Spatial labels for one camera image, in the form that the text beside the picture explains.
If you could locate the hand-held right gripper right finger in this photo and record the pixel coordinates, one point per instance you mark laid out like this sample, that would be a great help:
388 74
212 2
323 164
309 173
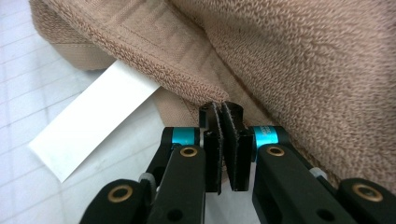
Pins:
238 155

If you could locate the white foam mat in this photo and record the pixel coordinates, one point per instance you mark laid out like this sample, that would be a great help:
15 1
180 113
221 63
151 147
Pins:
25 77

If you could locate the white towel label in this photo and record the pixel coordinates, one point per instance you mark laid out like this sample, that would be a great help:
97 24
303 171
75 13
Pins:
93 118

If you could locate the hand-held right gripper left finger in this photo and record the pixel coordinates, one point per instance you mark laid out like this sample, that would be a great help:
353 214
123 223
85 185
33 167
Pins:
213 155

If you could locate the brown terry towel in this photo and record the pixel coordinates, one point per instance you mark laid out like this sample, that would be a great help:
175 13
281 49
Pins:
280 62

